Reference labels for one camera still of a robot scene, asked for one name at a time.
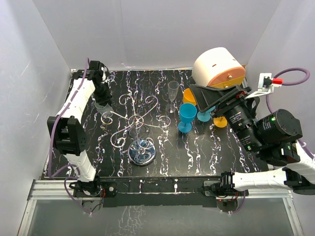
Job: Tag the black front base bar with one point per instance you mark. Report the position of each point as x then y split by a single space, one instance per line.
158 191

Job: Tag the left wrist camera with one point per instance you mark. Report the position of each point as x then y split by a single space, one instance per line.
97 67

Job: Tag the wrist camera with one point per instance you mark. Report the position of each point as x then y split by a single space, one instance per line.
266 85
97 67

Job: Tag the white and orange appliance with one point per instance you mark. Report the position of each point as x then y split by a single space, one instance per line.
218 68

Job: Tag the yellow wine glass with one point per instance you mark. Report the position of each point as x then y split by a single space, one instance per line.
220 122
188 97

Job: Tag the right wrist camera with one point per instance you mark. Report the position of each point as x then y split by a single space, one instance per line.
266 85

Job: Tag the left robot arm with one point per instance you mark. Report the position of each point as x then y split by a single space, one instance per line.
67 134

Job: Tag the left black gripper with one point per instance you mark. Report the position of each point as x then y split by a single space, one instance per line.
106 99

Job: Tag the blue wine glass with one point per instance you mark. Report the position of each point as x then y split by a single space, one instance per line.
187 113
203 117

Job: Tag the clear ribbed wine glass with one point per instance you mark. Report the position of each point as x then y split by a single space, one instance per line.
173 87

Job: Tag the chrome wire glass rack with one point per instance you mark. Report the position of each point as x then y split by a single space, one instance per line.
141 151

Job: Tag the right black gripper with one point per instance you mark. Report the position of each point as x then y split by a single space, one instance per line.
206 96

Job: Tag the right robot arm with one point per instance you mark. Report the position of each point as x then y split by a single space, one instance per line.
273 139

